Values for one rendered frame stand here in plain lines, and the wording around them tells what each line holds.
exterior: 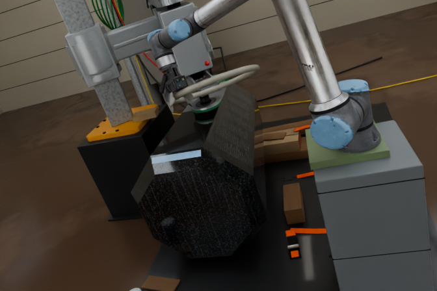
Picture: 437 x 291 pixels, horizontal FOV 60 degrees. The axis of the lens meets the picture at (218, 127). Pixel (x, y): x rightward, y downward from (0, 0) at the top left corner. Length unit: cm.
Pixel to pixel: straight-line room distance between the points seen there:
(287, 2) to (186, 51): 121
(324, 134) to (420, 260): 75
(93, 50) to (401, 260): 234
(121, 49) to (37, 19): 578
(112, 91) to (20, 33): 608
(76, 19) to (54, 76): 599
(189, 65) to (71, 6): 102
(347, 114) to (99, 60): 202
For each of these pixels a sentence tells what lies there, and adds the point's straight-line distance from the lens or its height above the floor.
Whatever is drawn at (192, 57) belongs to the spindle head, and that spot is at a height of 123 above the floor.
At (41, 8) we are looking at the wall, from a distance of 862.
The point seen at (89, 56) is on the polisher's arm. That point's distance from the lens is 296.
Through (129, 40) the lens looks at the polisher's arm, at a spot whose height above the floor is 138.
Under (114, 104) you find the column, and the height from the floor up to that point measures 95.
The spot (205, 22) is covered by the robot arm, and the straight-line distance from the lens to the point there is 173.
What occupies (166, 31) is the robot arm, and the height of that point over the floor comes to 153.
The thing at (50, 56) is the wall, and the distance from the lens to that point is 883.
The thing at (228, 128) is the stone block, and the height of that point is 75.
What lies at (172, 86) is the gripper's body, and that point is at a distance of 176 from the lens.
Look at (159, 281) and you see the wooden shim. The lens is 265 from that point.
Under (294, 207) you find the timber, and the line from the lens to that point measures 263.
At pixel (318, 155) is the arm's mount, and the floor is 88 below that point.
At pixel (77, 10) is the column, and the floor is 170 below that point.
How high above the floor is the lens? 175
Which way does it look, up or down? 23 degrees down
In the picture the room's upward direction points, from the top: 18 degrees counter-clockwise
